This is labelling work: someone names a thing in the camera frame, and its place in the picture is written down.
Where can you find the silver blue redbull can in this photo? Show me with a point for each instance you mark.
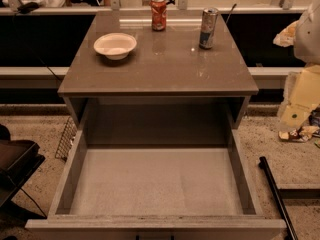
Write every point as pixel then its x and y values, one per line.
pixel 209 18

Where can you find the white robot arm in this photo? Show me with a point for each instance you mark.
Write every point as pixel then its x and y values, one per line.
pixel 307 35

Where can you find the grey cabinet with glossy top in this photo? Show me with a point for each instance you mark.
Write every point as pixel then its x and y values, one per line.
pixel 165 63

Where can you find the open grey top drawer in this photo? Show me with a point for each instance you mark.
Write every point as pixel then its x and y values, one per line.
pixel 156 172

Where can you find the orange soda can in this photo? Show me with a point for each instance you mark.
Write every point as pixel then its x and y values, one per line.
pixel 158 9

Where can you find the white paper bowl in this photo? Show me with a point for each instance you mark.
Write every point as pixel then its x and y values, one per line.
pixel 115 46

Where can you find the crumpled snack wrapper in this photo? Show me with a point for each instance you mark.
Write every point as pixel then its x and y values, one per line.
pixel 303 134

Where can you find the black tray stand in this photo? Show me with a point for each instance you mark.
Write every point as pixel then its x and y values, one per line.
pixel 18 161

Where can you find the black metal pole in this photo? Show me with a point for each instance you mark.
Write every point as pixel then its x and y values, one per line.
pixel 263 164

